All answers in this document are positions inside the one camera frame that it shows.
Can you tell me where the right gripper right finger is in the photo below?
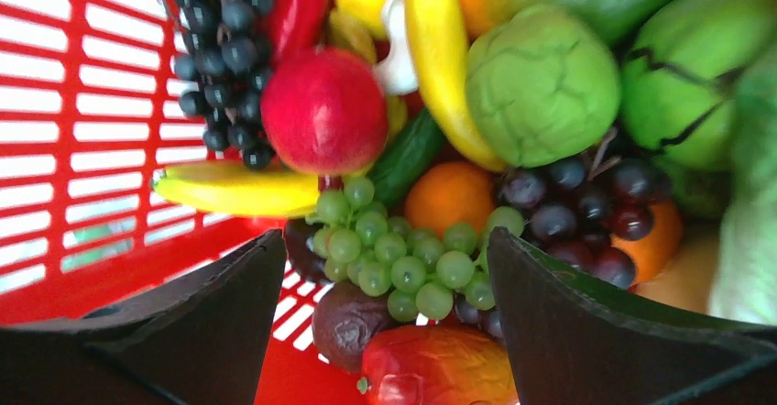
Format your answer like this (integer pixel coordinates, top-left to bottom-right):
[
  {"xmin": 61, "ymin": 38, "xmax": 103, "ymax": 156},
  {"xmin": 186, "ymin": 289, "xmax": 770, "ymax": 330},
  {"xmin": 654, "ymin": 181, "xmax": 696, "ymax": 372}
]
[{"xmin": 487, "ymin": 227, "xmax": 776, "ymax": 404}]

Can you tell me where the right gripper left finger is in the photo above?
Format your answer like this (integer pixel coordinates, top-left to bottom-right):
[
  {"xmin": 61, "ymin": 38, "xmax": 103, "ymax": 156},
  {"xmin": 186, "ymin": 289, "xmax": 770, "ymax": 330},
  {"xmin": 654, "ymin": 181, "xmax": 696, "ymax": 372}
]
[{"xmin": 1, "ymin": 230, "xmax": 286, "ymax": 404}]

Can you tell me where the reddish purple grape bunch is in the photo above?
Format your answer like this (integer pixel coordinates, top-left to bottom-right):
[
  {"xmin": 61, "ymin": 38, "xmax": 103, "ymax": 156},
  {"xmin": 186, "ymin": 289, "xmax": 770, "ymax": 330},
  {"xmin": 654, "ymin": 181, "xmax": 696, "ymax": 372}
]
[{"xmin": 452, "ymin": 156, "xmax": 673, "ymax": 340}]

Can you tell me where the dark brown fig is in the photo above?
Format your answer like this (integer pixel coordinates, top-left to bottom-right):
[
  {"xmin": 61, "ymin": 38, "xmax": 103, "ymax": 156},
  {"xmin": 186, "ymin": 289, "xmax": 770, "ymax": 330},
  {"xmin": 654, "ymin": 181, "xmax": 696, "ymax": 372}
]
[{"xmin": 312, "ymin": 281, "xmax": 401, "ymax": 374}]

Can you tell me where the yellow corn cob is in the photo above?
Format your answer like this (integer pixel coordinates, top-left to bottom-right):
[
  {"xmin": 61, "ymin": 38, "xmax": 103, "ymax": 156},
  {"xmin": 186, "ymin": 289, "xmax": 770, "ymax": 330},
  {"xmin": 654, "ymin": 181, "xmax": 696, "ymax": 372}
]
[{"xmin": 152, "ymin": 159, "xmax": 319, "ymax": 218}]

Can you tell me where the red orange mango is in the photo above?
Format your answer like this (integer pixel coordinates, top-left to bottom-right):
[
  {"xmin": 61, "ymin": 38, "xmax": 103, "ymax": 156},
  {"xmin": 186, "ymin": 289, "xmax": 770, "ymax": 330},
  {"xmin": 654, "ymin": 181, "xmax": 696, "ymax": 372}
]
[{"xmin": 356, "ymin": 325, "xmax": 519, "ymax": 404}]

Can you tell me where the large green lettuce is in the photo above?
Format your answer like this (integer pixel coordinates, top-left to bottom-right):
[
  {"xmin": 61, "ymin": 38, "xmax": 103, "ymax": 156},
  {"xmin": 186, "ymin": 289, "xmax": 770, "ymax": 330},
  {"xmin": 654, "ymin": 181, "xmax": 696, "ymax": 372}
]
[{"xmin": 708, "ymin": 46, "xmax": 776, "ymax": 326}]

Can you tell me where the green grape bunch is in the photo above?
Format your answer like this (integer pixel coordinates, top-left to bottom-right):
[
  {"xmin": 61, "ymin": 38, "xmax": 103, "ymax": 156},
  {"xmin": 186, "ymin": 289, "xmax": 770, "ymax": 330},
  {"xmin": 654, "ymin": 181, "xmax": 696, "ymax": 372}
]
[{"xmin": 304, "ymin": 177, "xmax": 525, "ymax": 323}]

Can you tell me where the orange fruit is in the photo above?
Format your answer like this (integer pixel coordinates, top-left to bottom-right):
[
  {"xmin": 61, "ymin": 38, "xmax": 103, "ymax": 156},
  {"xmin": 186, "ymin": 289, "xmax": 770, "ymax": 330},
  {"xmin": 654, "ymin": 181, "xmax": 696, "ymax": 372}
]
[{"xmin": 404, "ymin": 161, "xmax": 496, "ymax": 238}]

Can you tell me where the small dark cucumber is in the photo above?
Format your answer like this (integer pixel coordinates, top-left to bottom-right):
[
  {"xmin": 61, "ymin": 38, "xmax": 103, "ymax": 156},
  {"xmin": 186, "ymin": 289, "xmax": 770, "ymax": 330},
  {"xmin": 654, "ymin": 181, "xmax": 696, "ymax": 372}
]
[{"xmin": 367, "ymin": 108, "xmax": 447, "ymax": 211}]

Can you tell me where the red plastic basket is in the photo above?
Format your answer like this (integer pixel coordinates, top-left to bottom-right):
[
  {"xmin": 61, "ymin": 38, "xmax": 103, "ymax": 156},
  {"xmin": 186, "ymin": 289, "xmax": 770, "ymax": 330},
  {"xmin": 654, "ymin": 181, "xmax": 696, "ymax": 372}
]
[{"xmin": 0, "ymin": 0, "xmax": 777, "ymax": 405}]

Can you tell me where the red apple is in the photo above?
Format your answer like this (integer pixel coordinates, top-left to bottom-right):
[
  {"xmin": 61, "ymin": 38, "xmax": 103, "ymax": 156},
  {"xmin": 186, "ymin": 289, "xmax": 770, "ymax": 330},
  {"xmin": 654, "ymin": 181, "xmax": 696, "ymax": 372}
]
[{"xmin": 260, "ymin": 47, "xmax": 389, "ymax": 175}]

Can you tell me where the dark green pepper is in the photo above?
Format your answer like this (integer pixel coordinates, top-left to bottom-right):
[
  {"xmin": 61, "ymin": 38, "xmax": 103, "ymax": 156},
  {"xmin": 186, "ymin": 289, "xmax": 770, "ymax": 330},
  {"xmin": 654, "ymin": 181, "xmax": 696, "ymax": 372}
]
[{"xmin": 620, "ymin": 0, "xmax": 776, "ymax": 171}]

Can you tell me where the white garlic bulb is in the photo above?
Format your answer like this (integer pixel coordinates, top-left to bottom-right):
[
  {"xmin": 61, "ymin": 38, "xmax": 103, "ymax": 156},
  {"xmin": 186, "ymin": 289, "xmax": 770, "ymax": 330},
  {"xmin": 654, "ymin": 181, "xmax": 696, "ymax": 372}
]
[{"xmin": 373, "ymin": 0, "xmax": 419, "ymax": 95}]

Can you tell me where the dark purple grape bunch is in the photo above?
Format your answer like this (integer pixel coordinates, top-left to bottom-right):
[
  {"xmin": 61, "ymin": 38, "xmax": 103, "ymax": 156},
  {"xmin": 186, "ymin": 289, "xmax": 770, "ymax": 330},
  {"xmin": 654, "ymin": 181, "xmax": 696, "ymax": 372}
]
[{"xmin": 161, "ymin": 0, "xmax": 275, "ymax": 170}]

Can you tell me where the red chili pepper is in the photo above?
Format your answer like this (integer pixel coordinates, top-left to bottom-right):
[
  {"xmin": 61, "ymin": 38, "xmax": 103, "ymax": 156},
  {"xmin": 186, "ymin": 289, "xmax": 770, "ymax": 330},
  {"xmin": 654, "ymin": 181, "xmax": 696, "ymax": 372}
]
[{"xmin": 262, "ymin": 0, "xmax": 331, "ymax": 66}]

